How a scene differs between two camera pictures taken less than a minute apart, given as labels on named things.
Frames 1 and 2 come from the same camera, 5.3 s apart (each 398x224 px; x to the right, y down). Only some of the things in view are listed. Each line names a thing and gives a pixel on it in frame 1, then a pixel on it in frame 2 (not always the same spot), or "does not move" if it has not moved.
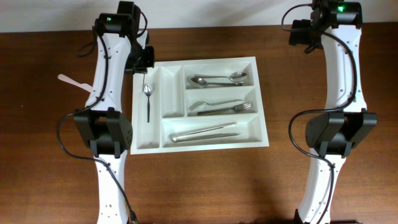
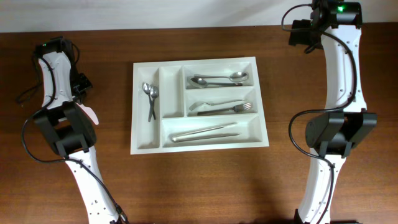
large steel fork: x=236 y=109 does not move
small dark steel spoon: x=143 y=79 → x=147 y=89
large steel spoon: x=199 y=83 does not move
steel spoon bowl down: x=236 y=76 does not move
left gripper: x=149 y=62 → x=87 y=85
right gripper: x=298 y=34 does not move
